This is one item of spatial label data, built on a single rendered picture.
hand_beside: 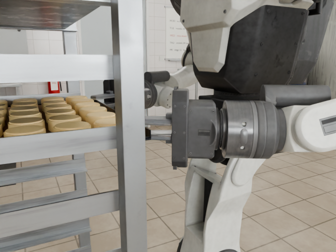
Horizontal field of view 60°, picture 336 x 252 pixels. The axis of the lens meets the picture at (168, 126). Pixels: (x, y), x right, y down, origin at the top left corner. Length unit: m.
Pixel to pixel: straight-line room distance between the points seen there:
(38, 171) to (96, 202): 0.43
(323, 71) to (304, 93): 5.06
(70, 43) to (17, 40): 3.50
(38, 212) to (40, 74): 0.17
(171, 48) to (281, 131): 4.65
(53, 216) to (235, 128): 0.26
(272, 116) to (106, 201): 0.26
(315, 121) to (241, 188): 0.34
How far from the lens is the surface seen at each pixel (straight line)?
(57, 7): 0.45
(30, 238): 0.91
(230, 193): 0.71
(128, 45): 0.35
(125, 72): 0.35
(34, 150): 0.37
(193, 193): 0.80
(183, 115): 0.42
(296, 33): 0.70
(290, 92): 0.47
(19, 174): 0.83
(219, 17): 0.63
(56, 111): 0.54
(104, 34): 4.68
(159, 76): 0.88
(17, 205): 0.86
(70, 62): 0.36
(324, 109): 0.44
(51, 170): 0.83
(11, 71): 0.36
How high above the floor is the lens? 1.15
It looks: 13 degrees down
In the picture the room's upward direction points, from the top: straight up
